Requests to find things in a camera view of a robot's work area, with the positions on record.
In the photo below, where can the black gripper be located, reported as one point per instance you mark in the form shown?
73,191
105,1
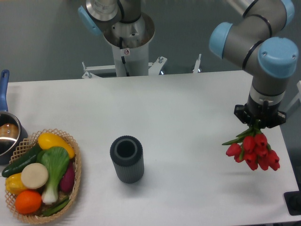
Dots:
263,114

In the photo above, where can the red tulip bouquet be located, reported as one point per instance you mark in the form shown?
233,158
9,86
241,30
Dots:
251,146

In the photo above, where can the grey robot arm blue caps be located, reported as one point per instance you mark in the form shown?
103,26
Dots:
253,45

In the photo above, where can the second robot arm shoulder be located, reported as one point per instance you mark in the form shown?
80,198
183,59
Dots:
100,15

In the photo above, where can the dark grey ribbed vase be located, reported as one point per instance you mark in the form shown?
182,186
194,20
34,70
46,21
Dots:
126,153

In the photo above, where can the black device at table edge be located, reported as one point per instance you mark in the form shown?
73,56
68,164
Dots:
293,202

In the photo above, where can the purple sweet potato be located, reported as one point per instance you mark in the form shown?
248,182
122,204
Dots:
67,182

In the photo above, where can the green bok choy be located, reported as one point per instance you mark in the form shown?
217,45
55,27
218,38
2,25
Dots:
56,160

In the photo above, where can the yellow squash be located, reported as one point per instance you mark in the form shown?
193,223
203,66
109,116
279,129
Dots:
47,140

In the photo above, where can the green bean pod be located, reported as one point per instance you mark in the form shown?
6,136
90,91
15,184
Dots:
55,209

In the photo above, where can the woven wicker basket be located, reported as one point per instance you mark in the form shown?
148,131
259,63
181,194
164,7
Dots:
37,218

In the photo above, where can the round beige disc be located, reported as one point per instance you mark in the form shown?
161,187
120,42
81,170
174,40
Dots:
34,176

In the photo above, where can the dark green cucumber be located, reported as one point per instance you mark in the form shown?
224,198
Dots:
19,164

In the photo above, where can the orange fruit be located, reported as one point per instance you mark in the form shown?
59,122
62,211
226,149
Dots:
28,202

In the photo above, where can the yellow bell pepper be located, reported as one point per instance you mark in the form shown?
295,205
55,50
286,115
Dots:
14,184

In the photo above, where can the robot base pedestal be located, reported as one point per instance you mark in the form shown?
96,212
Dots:
130,46

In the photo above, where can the blue handled saucepan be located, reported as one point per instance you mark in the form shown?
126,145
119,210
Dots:
11,130

